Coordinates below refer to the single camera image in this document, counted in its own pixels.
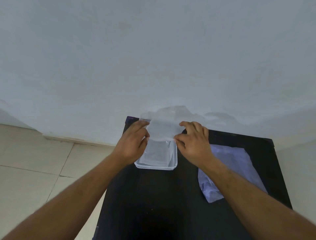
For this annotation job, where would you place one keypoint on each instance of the person's right hand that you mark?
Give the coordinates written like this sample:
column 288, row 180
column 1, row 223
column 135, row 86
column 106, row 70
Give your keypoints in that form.
column 196, row 148

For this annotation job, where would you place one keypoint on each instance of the person's left hand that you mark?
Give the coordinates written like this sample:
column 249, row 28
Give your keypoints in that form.
column 129, row 145

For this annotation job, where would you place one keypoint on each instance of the person's right thumb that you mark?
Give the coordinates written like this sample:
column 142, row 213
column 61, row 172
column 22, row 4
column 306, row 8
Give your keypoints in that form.
column 179, row 144

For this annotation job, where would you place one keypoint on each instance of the person's left thumb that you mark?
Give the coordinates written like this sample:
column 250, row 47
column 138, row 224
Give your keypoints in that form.
column 144, row 144

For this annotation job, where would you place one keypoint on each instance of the clear plastic bag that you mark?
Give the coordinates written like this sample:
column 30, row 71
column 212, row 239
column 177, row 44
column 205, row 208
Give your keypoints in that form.
column 164, row 126

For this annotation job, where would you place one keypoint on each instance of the person's right forearm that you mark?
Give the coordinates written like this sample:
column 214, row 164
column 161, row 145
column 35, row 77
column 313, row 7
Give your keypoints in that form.
column 256, row 202

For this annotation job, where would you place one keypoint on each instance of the person's left forearm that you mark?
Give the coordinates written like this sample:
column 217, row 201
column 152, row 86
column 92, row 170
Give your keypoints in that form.
column 74, row 195

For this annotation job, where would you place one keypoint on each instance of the folded clear plastic sheet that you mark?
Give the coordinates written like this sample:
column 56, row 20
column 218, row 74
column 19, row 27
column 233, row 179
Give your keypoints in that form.
column 158, row 153

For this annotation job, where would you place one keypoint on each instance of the clear plastic container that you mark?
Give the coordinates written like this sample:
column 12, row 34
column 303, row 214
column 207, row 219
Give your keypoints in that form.
column 158, row 167

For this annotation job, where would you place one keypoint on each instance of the pale purple plastic bag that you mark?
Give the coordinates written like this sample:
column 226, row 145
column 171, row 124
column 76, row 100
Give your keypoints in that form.
column 234, row 163

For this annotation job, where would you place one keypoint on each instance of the black table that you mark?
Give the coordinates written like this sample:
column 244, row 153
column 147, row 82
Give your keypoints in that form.
column 160, row 202

